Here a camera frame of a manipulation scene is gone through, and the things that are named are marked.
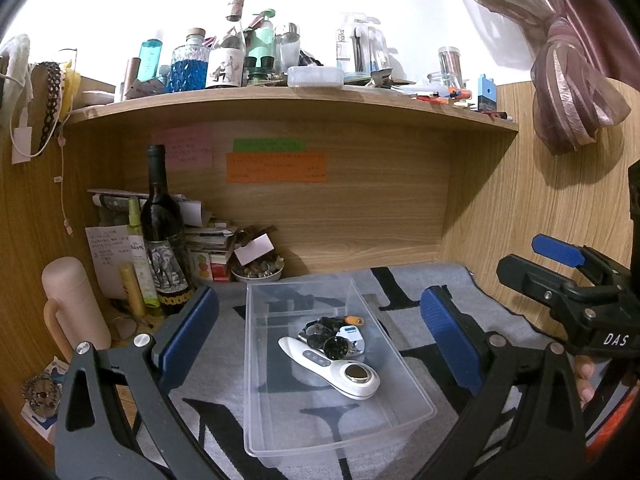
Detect beaded headband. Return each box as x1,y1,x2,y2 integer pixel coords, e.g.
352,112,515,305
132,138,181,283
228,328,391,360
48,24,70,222
31,61,64,157

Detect white charger with cable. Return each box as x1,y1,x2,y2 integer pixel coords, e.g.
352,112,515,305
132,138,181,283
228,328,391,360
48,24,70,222
0,72,33,165

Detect clear glass jar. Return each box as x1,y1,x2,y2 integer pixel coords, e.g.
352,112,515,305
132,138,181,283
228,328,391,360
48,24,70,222
438,46,464,87

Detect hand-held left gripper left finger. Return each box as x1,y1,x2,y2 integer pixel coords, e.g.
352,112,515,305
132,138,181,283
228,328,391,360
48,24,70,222
54,285,221,480

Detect orange paper note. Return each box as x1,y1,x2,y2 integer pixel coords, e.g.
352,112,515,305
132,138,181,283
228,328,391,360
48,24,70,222
225,152,329,184

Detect metal bicycle sprocket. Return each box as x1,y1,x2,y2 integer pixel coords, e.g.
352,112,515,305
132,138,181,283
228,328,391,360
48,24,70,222
22,374,64,416

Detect small bowl of trinkets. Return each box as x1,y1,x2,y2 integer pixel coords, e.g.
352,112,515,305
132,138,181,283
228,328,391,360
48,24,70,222
230,257,286,283

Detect pink sticky note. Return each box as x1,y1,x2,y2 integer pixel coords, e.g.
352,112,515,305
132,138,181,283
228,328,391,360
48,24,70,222
152,124,214,170

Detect fruit print box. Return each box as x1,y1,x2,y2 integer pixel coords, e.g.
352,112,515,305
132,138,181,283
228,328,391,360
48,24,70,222
189,250,214,284

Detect person's orange clothing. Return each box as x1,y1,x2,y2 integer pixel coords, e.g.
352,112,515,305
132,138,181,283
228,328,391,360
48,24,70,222
585,385,640,463

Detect green pump bottle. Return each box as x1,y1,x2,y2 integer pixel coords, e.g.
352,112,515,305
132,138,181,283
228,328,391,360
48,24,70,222
247,8,277,84

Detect stack of books and papers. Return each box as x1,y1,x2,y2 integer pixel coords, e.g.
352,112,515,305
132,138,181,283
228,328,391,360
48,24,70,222
87,188,239,282

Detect blue white packet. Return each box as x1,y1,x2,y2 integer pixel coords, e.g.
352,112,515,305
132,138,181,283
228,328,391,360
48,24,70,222
20,356,72,446

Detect grey patterned mat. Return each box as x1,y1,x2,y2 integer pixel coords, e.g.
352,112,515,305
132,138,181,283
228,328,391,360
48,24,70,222
135,265,593,480

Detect small wooden box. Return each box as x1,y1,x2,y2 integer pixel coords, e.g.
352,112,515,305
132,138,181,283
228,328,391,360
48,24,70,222
79,75,117,107

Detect green paper note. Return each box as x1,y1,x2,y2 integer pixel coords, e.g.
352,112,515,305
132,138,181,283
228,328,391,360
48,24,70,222
232,138,306,153

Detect white card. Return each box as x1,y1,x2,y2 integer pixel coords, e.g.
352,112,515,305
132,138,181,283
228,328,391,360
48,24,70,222
234,237,275,266

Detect white travel adapter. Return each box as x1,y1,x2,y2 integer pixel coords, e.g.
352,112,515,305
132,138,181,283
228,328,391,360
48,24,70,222
336,325,367,357

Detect eyeglasses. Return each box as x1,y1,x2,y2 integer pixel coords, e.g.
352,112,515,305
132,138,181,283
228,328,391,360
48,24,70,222
110,314,152,342

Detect white hanging cloth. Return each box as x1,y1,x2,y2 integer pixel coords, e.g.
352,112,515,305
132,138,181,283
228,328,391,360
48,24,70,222
0,34,32,127

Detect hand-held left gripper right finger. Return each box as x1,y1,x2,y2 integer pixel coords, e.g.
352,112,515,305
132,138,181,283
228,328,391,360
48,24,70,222
415,284,587,480

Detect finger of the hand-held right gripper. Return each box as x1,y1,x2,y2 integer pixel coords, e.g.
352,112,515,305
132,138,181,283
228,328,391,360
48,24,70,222
496,254,603,328
531,233,632,286

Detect dark wine bottle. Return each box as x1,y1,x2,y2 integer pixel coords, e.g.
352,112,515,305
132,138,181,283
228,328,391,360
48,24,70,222
140,144,195,312

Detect yellow hanging item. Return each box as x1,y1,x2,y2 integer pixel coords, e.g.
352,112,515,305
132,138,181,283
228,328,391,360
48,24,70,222
62,59,82,122

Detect pink curtain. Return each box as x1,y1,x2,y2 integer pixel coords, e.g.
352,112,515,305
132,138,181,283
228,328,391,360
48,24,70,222
442,0,632,156

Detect clear plastic bin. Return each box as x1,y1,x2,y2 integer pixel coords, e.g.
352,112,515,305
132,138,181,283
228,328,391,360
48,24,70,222
244,275,437,461

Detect white rectangular case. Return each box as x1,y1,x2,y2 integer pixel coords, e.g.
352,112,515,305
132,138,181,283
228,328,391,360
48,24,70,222
287,65,345,89

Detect orange marker pens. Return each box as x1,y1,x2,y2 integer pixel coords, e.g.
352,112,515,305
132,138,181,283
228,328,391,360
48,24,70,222
415,87,474,106

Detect teal liquid bottle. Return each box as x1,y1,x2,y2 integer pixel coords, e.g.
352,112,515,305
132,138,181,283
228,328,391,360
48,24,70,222
140,40,164,82

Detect pink thermos mug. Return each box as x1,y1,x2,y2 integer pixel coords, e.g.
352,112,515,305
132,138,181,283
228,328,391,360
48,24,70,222
41,256,112,357

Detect person's right hand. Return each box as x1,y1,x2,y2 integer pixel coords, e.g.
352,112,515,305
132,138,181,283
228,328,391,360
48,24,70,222
574,354,597,409

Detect white handheld massager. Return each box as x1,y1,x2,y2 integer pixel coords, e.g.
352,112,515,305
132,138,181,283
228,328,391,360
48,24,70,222
278,336,382,401

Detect wooden shelf board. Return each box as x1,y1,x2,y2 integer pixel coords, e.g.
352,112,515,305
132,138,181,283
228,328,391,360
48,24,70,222
65,84,521,134

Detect clear bottle with silver cap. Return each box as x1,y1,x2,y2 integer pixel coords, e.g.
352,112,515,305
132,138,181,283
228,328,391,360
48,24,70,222
275,22,301,75

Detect yellow tube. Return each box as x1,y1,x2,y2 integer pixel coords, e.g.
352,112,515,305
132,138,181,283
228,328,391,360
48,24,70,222
118,265,147,317

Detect white handwritten note sheet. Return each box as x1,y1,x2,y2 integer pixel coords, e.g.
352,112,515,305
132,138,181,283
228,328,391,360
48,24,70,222
85,225,132,297

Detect clear tool blister pack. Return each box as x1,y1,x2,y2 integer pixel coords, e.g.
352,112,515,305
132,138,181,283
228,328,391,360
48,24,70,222
335,12,392,77

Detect clear bottle with white label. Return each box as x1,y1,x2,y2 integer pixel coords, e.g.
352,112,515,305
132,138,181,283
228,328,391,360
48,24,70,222
205,0,247,90

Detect blue plastic block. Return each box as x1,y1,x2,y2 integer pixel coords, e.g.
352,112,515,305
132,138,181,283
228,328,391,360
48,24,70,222
477,73,496,111

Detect brown cardboard tube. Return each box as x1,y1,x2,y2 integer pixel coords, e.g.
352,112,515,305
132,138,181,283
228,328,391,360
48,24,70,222
124,57,144,99

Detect crystal bottle with blue liquid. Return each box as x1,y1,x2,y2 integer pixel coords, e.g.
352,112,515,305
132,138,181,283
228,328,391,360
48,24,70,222
171,28,207,94

